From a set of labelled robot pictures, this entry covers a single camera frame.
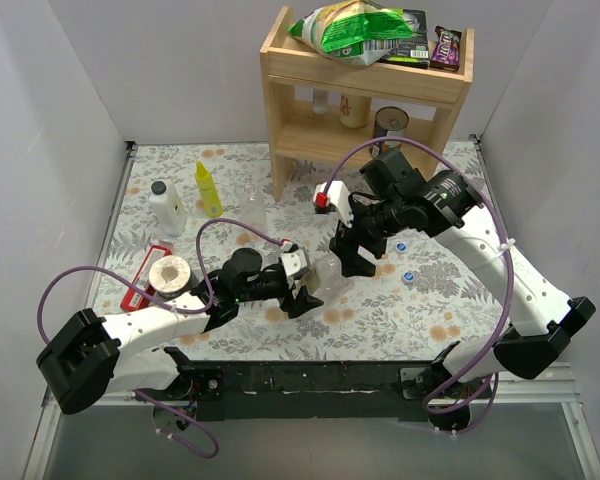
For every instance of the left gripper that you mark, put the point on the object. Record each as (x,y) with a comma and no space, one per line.
(290,288)

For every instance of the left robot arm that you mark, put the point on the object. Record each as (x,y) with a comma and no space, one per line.
(93,355)

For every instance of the yellow squeeze bottle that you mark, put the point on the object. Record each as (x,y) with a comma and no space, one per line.
(208,191)

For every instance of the tin can on shelf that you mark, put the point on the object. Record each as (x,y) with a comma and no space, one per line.
(389,121)

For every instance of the wooden shelf unit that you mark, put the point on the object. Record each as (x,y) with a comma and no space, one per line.
(295,133)

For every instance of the green chip bag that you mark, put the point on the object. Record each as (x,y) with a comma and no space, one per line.
(356,32)

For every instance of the clear square juice bottle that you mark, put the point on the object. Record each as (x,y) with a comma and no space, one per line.
(329,283)

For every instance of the dark chocolate bar pack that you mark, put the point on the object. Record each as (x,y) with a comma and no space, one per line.
(446,53)

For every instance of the red flat box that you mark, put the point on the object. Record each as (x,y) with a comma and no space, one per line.
(134,300)

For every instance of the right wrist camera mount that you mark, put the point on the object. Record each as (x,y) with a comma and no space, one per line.
(334,198)

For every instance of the cream bottle on shelf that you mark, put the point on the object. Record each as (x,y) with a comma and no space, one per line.
(354,110)

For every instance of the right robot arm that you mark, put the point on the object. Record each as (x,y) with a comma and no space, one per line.
(540,319)

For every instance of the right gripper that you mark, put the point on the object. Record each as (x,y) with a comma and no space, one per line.
(356,238)

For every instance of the small clear bottle on shelf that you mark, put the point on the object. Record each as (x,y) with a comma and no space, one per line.
(320,101)

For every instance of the black green box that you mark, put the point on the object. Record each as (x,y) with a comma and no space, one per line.
(412,51)

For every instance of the black can with foil lid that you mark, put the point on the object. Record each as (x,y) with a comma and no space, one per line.
(171,276)

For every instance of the white bottle black cap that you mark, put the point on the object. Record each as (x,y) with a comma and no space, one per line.
(168,208)

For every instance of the clear round bottle far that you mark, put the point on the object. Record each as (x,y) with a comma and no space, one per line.
(253,208)

